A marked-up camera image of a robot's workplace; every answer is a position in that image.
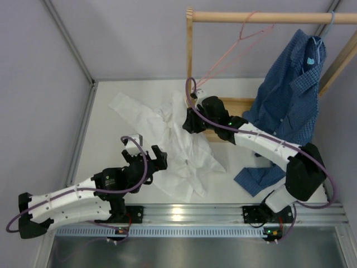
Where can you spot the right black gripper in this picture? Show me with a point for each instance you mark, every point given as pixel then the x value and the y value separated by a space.
pixel 190 125

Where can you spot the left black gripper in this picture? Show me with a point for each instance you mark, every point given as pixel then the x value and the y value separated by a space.
pixel 160 162

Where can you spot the white shirt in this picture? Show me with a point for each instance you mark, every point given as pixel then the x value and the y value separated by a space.
pixel 190 158

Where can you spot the pink wire hanger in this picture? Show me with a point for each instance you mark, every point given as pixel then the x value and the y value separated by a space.
pixel 223 63

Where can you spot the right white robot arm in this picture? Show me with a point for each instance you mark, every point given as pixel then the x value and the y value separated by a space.
pixel 302 165

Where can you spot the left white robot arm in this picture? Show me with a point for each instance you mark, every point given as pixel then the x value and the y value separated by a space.
pixel 99 199

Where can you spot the blue checked shirt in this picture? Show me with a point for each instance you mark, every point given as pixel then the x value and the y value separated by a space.
pixel 287 103

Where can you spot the wooden clothes rack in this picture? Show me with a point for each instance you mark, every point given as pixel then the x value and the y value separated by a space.
pixel 329 19

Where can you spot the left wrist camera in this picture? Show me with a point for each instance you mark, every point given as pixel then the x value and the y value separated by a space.
pixel 132 141

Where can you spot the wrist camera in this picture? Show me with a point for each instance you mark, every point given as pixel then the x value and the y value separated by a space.
pixel 199 93
pixel 132 141

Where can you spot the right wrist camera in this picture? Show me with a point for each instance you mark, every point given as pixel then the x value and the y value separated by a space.
pixel 199 93

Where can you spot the aluminium mounting rail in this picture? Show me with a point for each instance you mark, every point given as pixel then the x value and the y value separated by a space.
pixel 232 214

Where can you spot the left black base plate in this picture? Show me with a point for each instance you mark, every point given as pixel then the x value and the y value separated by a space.
pixel 129 214

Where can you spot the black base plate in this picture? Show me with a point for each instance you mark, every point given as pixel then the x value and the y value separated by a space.
pixel 129 214
pixel 260 214

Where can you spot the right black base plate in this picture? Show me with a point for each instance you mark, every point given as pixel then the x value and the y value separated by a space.
pixel 260 214

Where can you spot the slotted grey cable duct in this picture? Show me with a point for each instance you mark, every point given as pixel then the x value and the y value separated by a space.
pixel 166 231

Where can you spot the aluminium corner post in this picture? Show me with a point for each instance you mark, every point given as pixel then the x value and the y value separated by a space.
pixel 68 40

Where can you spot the blue wire hanger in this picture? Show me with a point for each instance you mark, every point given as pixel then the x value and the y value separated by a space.
pixel 315 48

